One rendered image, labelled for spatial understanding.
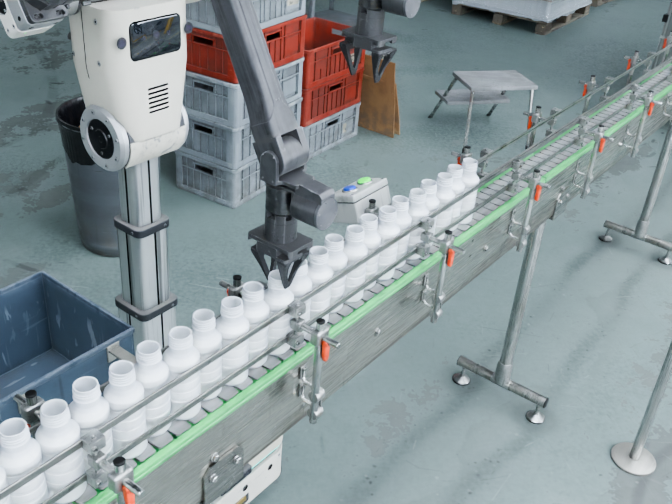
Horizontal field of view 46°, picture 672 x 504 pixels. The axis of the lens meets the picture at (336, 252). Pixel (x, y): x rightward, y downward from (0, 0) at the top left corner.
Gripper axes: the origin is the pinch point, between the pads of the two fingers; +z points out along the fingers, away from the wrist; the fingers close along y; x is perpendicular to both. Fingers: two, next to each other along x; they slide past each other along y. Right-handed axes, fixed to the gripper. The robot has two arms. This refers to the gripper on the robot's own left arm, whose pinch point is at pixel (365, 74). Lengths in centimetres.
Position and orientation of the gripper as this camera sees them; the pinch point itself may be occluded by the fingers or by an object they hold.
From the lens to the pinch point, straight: 174.1
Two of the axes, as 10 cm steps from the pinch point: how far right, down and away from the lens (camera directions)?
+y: -7.8, -3.7, 5.0
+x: -6.2, 3.7, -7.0
